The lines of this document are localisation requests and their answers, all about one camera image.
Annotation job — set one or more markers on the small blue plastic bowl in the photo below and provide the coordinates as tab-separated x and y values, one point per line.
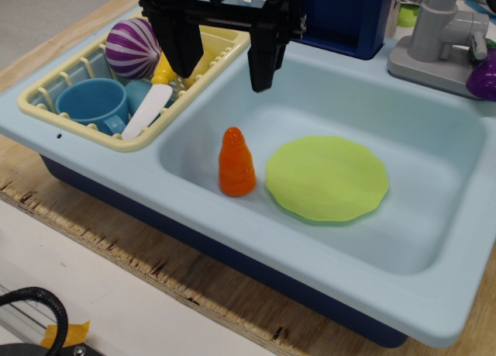
146	99

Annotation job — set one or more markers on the purple white striped ball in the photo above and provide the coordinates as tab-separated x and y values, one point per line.
131	49

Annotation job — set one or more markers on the green plastic cup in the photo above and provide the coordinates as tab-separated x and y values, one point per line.
407	16

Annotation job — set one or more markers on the purple toy eggplant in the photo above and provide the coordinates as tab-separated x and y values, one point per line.
481	82

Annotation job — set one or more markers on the grey toy faucet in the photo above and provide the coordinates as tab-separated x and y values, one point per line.
438	52

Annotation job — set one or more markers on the yellow handled white toy knife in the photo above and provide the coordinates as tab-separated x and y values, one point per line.
163	74

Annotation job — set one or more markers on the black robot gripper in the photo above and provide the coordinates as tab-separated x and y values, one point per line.
271	24

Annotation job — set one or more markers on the orange toy carrot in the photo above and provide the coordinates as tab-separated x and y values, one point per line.
236	174

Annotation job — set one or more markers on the yellow tape piece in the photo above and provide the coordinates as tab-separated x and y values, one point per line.
76	334

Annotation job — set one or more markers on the dark blue plastic box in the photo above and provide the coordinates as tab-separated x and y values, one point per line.
354	28

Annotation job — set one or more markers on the light blue toy sink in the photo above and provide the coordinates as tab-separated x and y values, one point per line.
413	265

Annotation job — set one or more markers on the wooden board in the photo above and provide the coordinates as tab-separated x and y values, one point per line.
145	293

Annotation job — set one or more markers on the lime green plastic plate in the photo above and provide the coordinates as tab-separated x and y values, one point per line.
326	179

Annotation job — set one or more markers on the blue plastic cup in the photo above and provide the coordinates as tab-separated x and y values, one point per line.
101	101

